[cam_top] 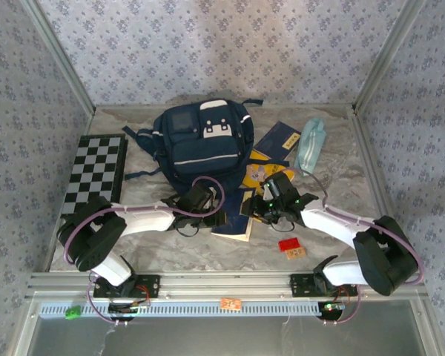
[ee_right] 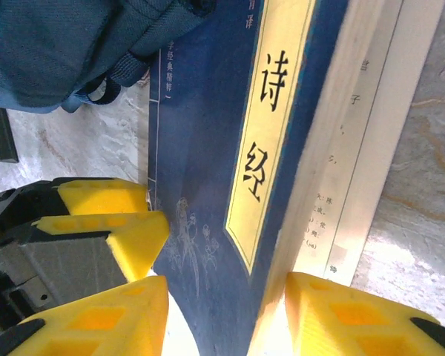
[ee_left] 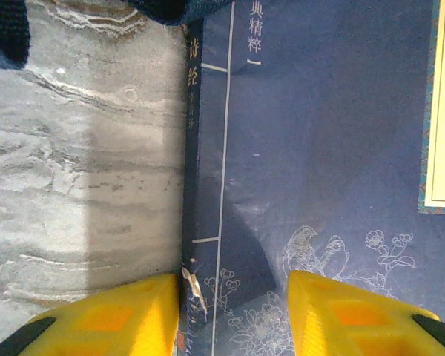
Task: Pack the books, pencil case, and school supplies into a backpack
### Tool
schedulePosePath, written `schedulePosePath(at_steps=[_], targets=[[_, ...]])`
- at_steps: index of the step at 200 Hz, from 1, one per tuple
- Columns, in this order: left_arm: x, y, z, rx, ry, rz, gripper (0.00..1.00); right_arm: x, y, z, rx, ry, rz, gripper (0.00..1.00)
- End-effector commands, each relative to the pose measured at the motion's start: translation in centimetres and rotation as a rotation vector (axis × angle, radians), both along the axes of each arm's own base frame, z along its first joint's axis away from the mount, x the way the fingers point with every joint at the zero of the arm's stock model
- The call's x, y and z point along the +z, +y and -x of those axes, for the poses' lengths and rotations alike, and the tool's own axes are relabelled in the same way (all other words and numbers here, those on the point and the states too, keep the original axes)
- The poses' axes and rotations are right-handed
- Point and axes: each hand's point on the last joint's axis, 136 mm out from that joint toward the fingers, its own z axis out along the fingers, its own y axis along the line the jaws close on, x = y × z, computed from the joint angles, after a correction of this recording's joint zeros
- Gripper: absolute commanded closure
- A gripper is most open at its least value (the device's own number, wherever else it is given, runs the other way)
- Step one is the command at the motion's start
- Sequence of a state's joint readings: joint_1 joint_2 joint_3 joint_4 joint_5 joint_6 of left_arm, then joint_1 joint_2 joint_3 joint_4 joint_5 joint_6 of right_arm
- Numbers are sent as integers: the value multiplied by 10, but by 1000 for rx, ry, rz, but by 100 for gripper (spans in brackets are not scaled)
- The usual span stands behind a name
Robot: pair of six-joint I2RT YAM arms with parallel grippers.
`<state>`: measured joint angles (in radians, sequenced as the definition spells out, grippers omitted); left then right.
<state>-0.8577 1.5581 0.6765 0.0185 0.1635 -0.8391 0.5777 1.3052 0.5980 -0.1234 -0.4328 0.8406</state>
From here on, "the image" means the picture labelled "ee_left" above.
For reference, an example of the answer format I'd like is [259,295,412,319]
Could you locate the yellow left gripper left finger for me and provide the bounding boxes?
[0,273,181,356]

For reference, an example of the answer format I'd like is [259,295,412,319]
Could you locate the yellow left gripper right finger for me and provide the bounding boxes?
[288,269,445,356]

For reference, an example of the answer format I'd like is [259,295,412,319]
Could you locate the blue book with bird drawing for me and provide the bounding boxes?
[172,0,445,356]

